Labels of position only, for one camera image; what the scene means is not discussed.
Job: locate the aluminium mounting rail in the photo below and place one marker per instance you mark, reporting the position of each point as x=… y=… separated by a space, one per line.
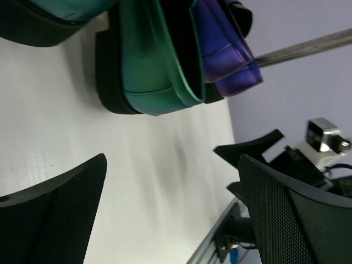
x=214 y=236

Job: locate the purple loafer shoe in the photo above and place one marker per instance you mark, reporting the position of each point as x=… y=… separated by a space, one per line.
x=211 y=28
x=238 y=63

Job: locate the green loafer shoe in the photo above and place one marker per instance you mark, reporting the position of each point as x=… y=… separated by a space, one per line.
x=47 y=23
x=148 y=61

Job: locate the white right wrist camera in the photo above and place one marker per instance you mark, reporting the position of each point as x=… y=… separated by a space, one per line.
x=323 y=143

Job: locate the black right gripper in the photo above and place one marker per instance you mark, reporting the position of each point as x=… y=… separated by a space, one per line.
x=290 y=162

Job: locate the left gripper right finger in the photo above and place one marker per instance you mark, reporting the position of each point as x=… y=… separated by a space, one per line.
x=294 y=222

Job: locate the grey aluminium frame post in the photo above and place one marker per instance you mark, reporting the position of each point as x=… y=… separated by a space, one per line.
x=305 y=49

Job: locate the white two-tier shoe shelf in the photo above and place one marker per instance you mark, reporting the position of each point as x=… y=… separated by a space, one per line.
x=98 y=23

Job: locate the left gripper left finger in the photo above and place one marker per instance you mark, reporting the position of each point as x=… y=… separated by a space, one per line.
x=51 y=222

